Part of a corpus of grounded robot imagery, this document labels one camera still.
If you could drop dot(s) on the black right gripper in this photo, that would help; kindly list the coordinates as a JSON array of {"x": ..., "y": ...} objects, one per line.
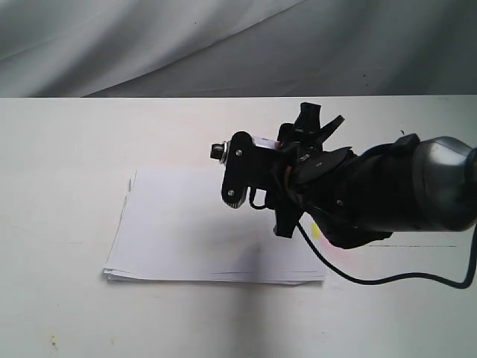
[{"x": 304, "y": 173}]

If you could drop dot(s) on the silver spray can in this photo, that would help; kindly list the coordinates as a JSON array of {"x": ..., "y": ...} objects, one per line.
[{"x": 220, "y": 151}]

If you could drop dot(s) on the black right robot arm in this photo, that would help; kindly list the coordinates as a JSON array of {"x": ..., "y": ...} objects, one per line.
[{"x": 409, "y": 185}]

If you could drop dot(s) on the yellow sticky tab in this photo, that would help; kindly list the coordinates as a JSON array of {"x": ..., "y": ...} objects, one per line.
[{"x": 315, "y": 231}]

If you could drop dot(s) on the white paper stack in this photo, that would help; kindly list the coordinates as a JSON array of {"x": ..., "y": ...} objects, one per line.
[{"x": 175, "y": 227}]

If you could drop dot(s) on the grey backdrop cloth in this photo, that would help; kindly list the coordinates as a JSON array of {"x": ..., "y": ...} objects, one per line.
[{"x": 237, "y": 48}]

